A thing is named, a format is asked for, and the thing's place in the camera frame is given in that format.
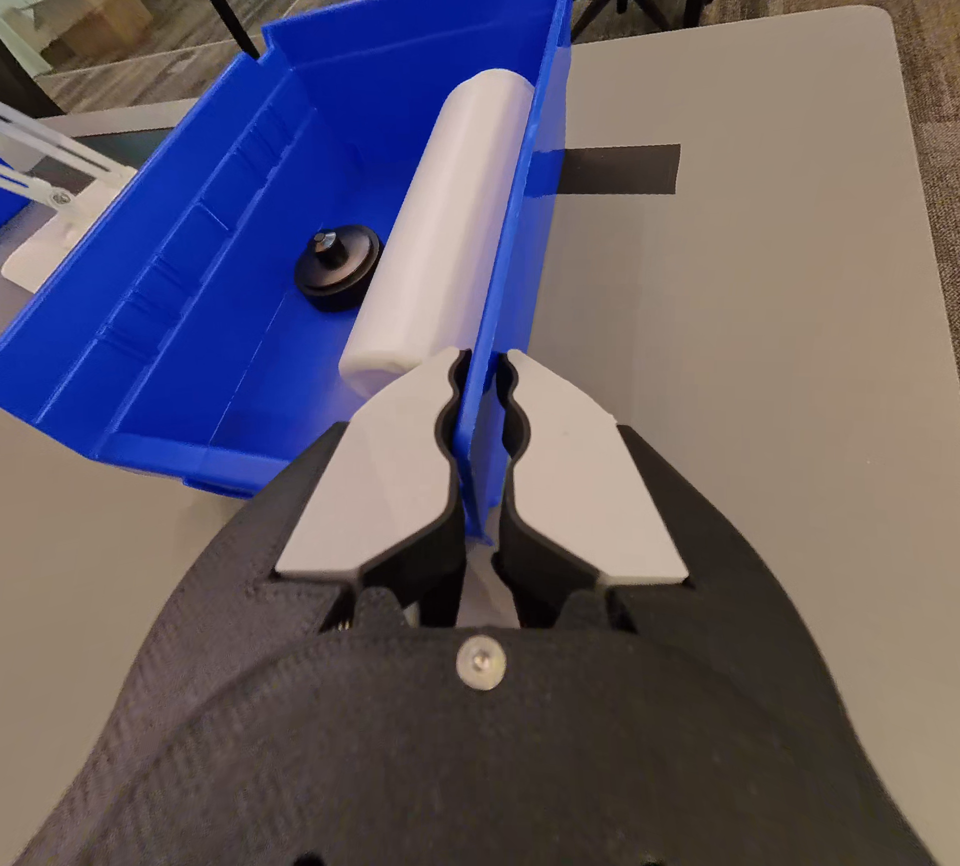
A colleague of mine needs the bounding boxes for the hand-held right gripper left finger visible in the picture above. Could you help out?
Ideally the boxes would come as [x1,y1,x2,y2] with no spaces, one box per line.
[275,348,472,627]

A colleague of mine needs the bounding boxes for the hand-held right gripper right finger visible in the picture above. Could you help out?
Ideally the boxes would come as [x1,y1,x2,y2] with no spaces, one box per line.
[493,348,690,628]

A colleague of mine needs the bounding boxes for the blue plastic bin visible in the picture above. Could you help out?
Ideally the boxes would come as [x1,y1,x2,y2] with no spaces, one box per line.
[0,164,29,225]
[0,0,580,544]

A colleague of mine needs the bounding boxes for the black bottle lid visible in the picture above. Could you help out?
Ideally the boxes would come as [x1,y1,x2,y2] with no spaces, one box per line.
[294,224,385,313]

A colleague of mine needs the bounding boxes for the white bottle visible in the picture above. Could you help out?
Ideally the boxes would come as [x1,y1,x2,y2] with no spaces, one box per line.
[339,68,537,398]

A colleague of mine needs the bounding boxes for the black tape strip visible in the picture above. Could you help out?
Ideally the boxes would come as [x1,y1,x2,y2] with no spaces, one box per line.
[558,144,682,196]

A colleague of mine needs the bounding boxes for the white stand base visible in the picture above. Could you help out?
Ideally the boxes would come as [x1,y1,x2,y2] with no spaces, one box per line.
[0,164,140,293]

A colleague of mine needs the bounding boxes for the clear acrylic holder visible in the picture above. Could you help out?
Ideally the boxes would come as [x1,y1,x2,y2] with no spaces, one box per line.
[0,102,136,207]

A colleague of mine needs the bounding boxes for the cardboard box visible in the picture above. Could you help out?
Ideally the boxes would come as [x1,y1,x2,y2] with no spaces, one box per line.
[56,0,155,60]

